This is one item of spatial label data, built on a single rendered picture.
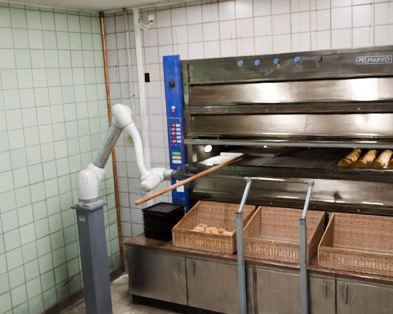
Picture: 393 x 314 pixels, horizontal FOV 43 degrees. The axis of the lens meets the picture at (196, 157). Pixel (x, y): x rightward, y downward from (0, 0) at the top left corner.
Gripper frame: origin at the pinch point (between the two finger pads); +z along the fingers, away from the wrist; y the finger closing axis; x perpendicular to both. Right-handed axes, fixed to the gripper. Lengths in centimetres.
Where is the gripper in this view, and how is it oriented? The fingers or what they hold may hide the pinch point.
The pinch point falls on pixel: (195, 176)
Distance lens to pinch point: 383.8
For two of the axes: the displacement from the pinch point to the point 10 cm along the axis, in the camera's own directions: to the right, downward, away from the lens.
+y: 0.6, 9.8, 1.6
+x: -4.8, 1.7, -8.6
